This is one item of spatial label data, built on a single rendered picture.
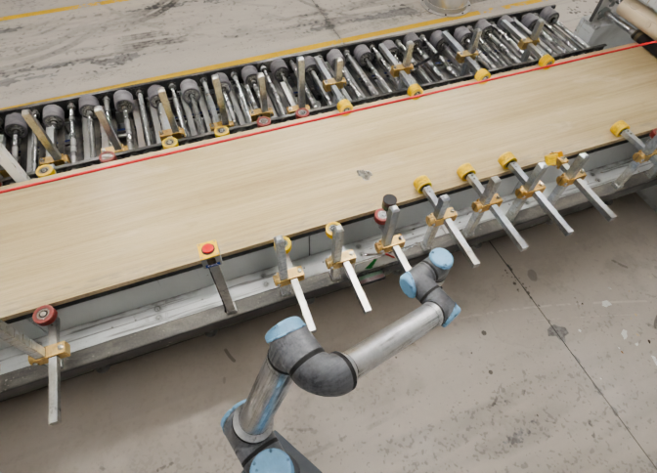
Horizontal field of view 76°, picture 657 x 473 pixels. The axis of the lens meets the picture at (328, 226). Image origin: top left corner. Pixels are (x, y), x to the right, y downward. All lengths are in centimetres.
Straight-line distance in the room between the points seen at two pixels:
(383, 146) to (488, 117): 68
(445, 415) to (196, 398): 140
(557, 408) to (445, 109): 183
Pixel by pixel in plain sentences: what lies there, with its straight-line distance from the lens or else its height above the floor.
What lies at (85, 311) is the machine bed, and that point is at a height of 72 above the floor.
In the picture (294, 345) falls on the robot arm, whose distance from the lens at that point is 119.
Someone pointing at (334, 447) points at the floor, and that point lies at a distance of 255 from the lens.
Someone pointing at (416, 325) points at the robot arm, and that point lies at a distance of 141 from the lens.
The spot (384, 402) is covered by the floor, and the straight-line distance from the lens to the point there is 262.
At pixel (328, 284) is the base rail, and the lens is 205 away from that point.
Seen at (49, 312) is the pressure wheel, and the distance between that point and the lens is 206.
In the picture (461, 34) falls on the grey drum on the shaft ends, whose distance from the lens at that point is 351.
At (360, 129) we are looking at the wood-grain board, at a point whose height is 90.
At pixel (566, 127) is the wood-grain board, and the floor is 90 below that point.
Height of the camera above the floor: 253
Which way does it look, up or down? 55 degrees down
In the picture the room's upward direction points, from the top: 3 degrees clockwise
